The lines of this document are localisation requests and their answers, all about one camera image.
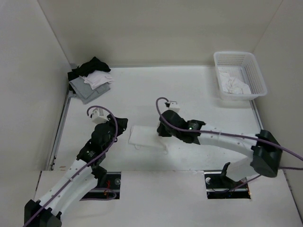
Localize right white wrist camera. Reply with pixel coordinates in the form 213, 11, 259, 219
165, 101, 180, 113

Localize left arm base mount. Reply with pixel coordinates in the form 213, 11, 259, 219
81, 172, 122, 201

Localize black folded tank top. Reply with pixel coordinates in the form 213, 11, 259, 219
68, 57, 111, 81

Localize metal table frame rail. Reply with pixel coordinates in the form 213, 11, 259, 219
45, 83, 75, 171

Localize white tank tops in basket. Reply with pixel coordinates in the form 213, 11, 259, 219
219, 68, 251, 95

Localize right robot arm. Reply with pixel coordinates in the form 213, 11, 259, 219
157, 110, 282, 187

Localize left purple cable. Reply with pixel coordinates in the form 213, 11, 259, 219
22, 105, 119, 227

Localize grey folded tank top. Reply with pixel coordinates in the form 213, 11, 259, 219
69, 77, 110, 104

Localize white plastic basket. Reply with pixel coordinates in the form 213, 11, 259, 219
214, 51, 267, 101

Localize white tank top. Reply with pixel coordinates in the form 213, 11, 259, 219
128, 125, 176, 154

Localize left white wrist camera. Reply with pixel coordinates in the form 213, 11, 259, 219
91, 108, 108, 124

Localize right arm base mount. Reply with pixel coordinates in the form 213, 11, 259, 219
204, 162, 251, 199

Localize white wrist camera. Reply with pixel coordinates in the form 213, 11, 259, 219
165, 101, 180, 113
91, 108, 108, 124

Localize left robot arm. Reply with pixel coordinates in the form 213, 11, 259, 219
24, 115, 128, 227

